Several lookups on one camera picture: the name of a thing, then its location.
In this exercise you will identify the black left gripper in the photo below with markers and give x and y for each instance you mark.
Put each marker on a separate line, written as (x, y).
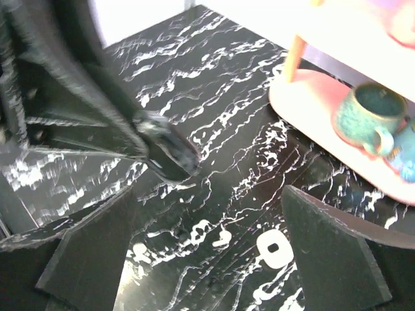
(58, 89)

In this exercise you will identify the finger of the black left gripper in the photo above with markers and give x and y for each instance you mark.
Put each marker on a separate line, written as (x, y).
(57, 228)

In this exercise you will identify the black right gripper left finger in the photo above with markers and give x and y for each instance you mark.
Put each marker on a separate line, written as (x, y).
(85, 270)

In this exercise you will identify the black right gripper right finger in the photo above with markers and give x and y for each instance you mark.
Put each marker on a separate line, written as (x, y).
(338, 270)

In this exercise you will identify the black earbud charging case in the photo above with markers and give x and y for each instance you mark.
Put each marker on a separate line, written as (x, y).
(170, 154)

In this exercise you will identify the white earbud charging case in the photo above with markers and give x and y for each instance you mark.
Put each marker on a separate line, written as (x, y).
(274, 249)

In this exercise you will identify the white earbud on table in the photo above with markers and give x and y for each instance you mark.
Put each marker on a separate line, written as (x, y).
(140, 253)

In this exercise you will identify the light blue butterfly mug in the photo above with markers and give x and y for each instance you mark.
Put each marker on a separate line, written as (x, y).
(401, 158)

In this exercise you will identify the teal glazed ceramic mug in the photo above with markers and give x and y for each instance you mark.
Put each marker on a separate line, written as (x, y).
(369, 116)

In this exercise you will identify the pink three-tier shelf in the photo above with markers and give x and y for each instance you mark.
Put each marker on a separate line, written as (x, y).
(339, 44)

